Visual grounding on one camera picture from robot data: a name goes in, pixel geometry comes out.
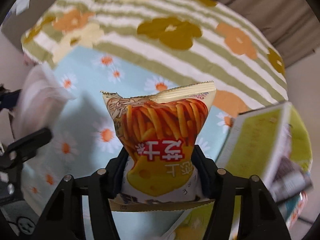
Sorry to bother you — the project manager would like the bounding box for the light blue daisy cloth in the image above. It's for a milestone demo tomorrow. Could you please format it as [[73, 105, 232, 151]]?
[[22, 46, 230, 239]]

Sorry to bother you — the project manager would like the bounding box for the striped floral quilt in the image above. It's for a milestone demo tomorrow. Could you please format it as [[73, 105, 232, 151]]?
[[21, 0, 287, 109]]

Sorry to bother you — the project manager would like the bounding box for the white red label snack bag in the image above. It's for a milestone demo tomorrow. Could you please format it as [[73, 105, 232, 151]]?
[[11, 63, 75, 140]]

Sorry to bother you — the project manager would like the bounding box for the green cardboard storage box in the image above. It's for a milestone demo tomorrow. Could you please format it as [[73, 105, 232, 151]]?
[[174, 101, 312, 239]]

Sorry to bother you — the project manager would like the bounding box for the orange cheese sticks bag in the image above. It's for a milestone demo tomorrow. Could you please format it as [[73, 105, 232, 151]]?
[[103, 81, 216, 205]]

